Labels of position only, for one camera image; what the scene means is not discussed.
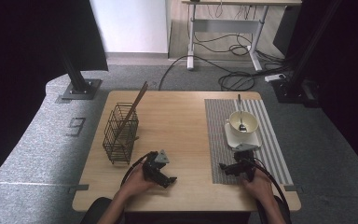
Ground person's right hand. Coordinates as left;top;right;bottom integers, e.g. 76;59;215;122
241;167;277;204

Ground tall black metal stand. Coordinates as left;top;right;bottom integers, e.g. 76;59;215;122
271;0;344;108

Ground black cables under desk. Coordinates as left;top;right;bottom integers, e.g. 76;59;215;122
193;32;254;58

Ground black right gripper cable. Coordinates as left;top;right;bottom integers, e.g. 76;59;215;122
245;158;292;224

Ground black metal stand square base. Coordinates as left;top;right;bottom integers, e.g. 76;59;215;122
59;46;103;101

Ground grey striped woven placemat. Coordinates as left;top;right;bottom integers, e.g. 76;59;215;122
204;98;294;186

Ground dark curtain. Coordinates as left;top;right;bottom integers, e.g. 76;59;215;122
0;0;109;194
273;0;358;180

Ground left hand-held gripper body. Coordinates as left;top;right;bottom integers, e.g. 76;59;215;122
142;149;171;181

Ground white standing desk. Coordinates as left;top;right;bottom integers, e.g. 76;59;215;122
181;0;302;73

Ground white power strip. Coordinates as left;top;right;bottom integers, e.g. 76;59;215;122
264;73;287;83

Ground person's left hand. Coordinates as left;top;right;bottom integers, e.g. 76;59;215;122
119;163;157;200

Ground metal spoon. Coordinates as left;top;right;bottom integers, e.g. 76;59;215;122
237;93;248;133

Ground cream ceramic bowl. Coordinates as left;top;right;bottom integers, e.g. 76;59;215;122
228;110;259;137

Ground coiled black floor cables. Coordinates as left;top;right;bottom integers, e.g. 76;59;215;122
217;70;257;92

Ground long black floor cable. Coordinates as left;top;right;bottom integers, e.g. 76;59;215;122
158;55;231;91

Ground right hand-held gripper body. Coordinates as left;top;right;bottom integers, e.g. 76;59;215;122
231;142;261;183

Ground person's left leg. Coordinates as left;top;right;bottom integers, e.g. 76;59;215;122
80;196;126;224

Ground dark wire basket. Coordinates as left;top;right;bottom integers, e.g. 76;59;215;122
102;102;140;165

